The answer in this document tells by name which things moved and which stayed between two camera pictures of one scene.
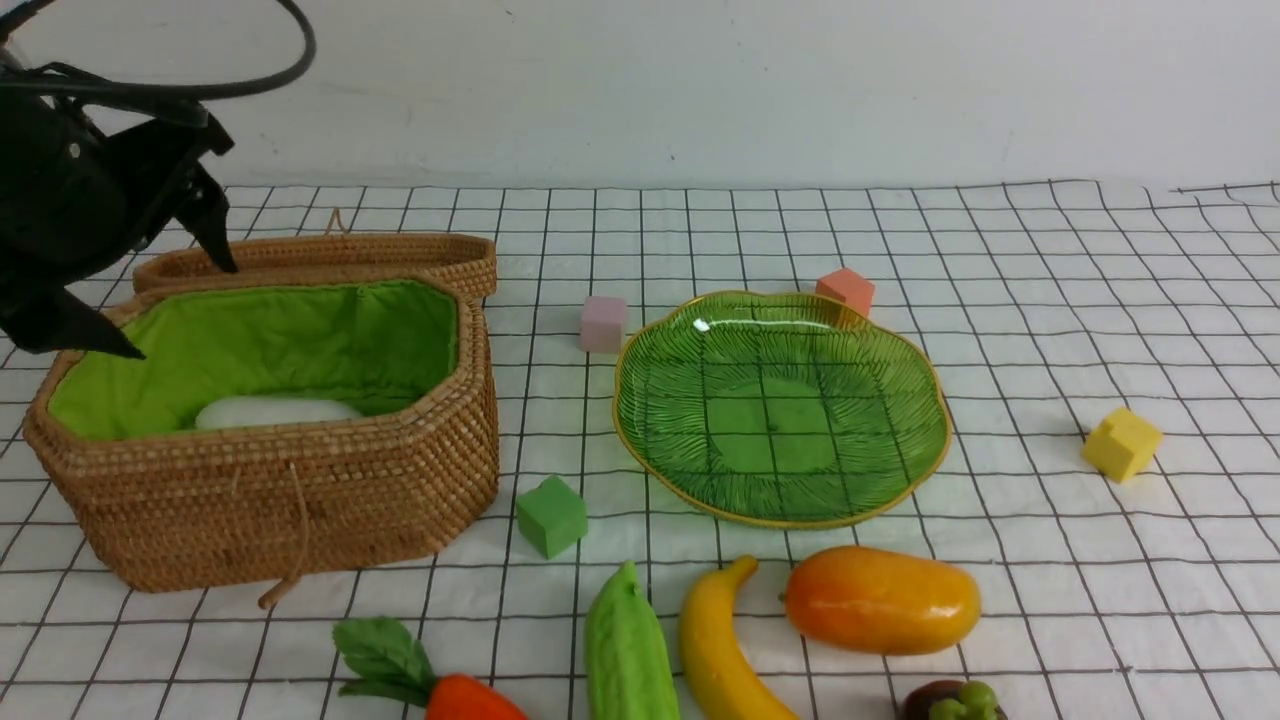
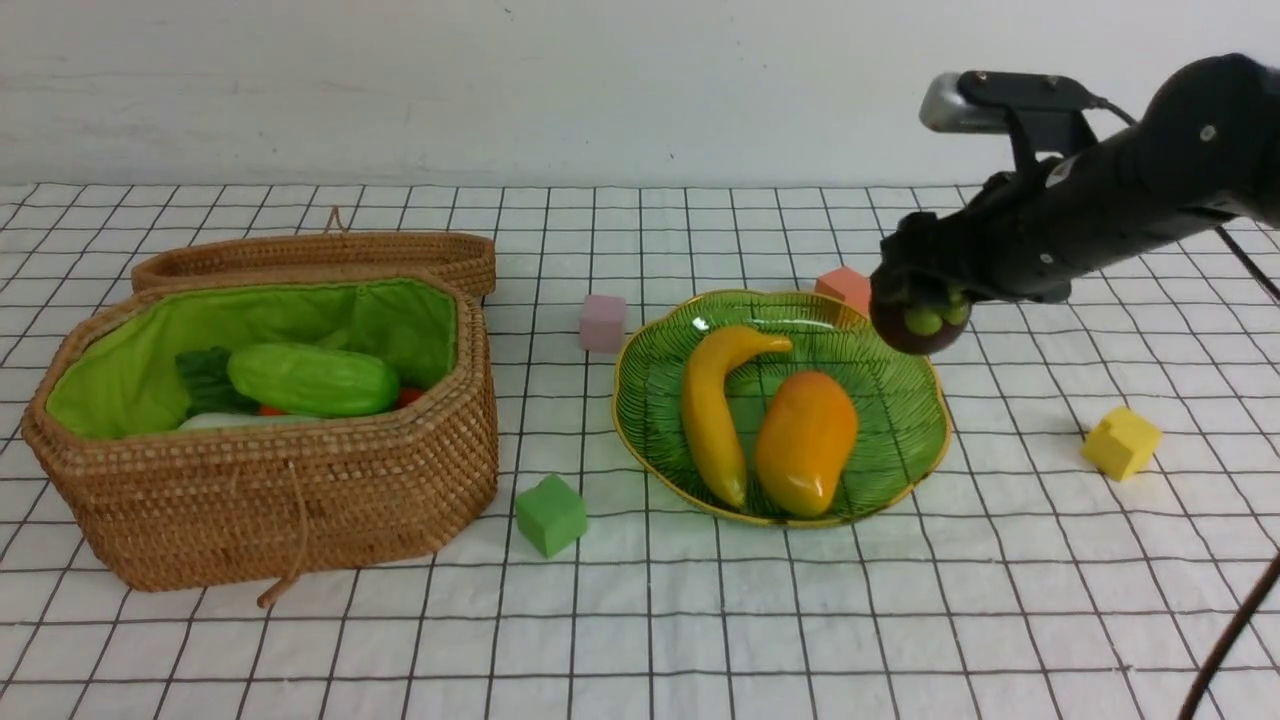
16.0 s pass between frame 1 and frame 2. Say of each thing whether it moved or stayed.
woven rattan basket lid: stayed
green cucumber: moved
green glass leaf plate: stayed
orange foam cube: stayed
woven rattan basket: stayed
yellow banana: moved
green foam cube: stayed
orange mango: moved
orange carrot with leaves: moved
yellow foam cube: stayed
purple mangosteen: moved
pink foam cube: stayed
